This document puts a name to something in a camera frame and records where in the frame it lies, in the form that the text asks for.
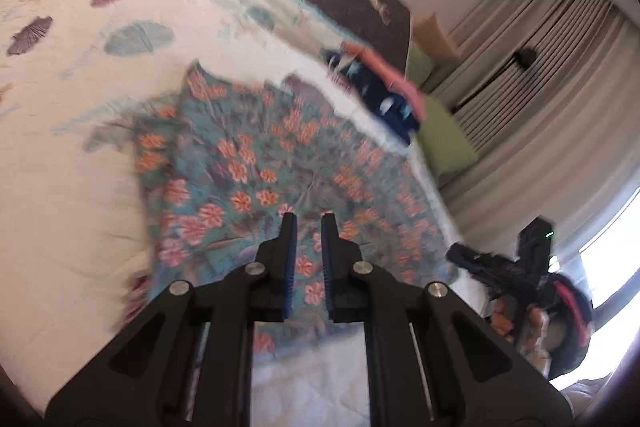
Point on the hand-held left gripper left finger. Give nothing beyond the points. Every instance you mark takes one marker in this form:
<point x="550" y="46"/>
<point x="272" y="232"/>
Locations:
<point x="291" y="267"/>

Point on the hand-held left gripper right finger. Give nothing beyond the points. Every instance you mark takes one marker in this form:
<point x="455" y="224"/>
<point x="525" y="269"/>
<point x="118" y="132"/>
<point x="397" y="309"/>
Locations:
<point x="327" y="267"/>

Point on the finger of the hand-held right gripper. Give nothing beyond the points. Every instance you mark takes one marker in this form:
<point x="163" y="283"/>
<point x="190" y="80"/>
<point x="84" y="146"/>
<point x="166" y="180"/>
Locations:
<point x="470" y="258"/>

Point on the teal floral garment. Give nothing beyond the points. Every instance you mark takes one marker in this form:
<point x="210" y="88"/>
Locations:
<point x="260" y="167"/>

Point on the person's right hand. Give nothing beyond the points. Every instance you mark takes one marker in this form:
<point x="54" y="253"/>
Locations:
<point x="500" y="319"/>

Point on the green pillow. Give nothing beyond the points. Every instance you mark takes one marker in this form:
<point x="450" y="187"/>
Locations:
<point x="447" y="139"/>
<point x="417" y="64"/>

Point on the navy printed cloth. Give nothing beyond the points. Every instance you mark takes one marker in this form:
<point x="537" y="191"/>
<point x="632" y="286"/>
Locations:
<point x="387" y="107"/>

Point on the beige pleated curtain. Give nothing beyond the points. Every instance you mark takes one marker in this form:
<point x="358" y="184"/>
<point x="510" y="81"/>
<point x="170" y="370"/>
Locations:
<point x="560" y="97"/>

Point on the pink folded cloth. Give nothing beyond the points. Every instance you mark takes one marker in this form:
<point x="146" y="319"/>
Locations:
<point x="395" y="77"/>

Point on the black curtain holder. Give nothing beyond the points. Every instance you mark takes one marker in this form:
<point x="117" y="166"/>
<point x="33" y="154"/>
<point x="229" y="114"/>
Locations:
<point x="525" y="57"/>

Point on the beige pillow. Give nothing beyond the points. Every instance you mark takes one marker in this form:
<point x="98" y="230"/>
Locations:
<point x="435" y="37"/>

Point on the white leaf print blanket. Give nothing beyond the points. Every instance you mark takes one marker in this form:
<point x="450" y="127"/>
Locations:
<point x="65" y="117"/>

